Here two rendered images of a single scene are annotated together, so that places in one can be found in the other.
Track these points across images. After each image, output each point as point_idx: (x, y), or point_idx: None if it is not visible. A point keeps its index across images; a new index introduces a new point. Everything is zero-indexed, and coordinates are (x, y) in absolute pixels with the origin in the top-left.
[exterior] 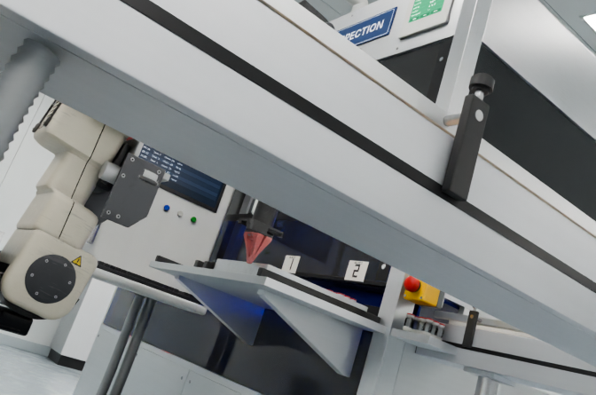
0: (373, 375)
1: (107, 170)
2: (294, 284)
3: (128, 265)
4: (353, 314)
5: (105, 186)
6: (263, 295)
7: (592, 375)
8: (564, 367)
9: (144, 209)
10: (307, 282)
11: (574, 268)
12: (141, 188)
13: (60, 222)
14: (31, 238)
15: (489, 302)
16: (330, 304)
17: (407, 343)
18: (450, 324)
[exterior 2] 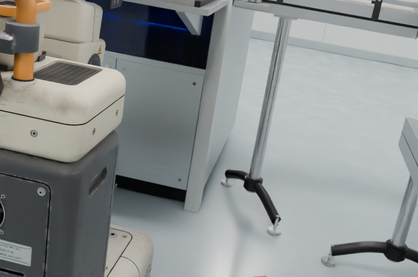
0: (223, 33)
1: None
2: (206, 0)
3: None
4: (223, 2)
5: None
6: (184, 13)
7: (363, 18)
8: (346, 14)
9: None
10: None
11: None
12: None
13: (91, 28)
14: (81, 53)
15: None
16: (219, 4)
17: None
18: None
